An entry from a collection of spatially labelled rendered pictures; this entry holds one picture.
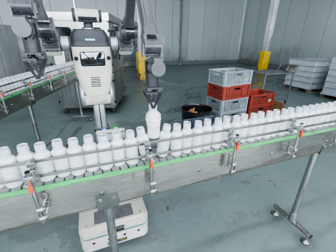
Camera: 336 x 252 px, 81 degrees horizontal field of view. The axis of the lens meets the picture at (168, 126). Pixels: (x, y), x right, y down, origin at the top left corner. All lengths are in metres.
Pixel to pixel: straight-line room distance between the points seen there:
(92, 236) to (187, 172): 0.97
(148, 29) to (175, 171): 0.66
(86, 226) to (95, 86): 1.03
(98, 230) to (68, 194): 0.80
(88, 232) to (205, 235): 0.95
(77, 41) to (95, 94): 0.34
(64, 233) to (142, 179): 1.27
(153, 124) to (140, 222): 1.05
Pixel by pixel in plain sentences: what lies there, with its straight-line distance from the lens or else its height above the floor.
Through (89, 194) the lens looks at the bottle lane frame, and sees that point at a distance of 0.99.
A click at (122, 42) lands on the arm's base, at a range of 1.45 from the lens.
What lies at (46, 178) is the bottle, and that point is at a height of 1.02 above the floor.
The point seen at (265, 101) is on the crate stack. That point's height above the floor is 0.52.
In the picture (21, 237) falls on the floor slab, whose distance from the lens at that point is 2.28.
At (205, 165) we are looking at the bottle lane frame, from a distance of 1.10.
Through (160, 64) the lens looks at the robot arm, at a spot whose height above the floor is 1.45.
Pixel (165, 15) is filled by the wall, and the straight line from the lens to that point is 13.70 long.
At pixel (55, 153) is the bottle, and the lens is 0.91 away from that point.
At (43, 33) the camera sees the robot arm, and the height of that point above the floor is 1.56.
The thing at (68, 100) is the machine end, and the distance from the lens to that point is 4.91.
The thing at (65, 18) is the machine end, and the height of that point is 1.89.
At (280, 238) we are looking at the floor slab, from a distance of 2.16.
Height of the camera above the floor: 1.54
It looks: 23 degrees down
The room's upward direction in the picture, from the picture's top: 1 degrees clockwise
